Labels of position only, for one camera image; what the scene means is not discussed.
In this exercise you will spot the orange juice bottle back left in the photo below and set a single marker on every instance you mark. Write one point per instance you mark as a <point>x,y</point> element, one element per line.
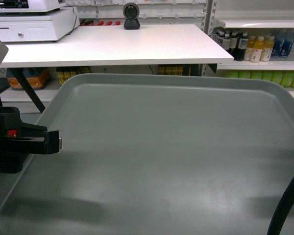
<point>249,47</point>

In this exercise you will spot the white checkout table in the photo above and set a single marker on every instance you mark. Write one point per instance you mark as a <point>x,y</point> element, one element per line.
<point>115,46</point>

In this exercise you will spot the yellow juice bottle front right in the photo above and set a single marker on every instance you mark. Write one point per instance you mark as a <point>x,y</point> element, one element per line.
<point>267,49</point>

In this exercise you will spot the white middle shelf board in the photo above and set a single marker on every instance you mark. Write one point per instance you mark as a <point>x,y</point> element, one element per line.
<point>274,64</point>

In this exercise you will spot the white cash drawer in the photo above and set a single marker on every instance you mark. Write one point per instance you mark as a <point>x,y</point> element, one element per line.
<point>50,27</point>

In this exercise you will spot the black barcode scanner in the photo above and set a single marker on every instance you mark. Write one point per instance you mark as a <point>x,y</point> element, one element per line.
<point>131,13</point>

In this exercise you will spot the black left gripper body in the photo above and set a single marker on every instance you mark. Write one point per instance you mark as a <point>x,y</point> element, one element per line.
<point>14,134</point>

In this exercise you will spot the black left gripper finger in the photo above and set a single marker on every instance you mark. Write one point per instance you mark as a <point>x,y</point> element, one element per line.
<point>52,142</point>

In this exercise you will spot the dark tea bottle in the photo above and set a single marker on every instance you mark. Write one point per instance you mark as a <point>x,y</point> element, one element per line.
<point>226,42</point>
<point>240,50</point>

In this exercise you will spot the dark tea bottle right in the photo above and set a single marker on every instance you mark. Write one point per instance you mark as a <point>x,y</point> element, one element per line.
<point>240,50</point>

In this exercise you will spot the dark tea bottle left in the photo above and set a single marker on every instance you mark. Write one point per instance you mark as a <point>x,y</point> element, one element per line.
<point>226,42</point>

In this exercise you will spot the white cash register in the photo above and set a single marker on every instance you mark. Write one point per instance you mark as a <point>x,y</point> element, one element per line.
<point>30,7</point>

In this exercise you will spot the blue drink bottle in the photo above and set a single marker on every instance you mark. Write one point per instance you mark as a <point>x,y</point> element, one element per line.
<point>287,45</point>
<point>278,43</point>

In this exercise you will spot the orange juice bottle front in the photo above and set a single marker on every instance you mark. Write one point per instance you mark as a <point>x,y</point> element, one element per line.
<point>257,50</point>

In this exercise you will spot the blue drink bottle right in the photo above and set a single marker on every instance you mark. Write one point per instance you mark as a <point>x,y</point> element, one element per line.
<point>287,45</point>

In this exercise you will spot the orange juice bottle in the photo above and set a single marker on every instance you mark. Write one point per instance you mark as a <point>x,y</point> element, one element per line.
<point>249,47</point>
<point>257,50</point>

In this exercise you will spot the blue drink bottle left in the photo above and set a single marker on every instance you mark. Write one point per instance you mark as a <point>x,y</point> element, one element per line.
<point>278,43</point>

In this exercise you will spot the grey rectangular serving tray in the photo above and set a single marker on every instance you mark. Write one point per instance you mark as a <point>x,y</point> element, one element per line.
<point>156,155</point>

